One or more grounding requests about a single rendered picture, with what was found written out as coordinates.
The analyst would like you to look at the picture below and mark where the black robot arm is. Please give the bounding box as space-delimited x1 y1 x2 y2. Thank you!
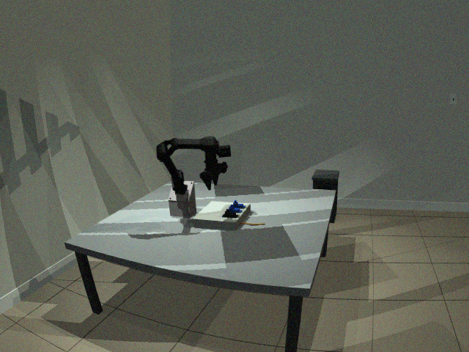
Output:
156 136 231 195

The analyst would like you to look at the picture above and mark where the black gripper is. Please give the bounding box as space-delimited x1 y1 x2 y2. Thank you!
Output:
199 158 221 191

